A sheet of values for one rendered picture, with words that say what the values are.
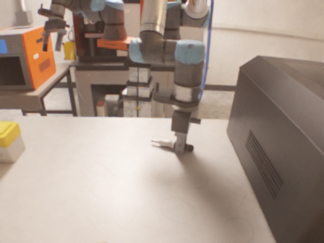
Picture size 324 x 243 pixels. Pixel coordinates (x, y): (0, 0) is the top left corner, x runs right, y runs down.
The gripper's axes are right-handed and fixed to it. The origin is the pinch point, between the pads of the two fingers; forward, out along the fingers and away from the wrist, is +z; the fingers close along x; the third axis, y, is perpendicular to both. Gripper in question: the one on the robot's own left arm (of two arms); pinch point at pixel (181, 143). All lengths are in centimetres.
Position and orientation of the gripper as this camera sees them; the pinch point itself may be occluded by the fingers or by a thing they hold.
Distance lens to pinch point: 70.0
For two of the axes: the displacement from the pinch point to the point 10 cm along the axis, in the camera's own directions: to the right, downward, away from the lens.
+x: 2.7, -4.9, 8.3
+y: 9.6, 1.7, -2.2
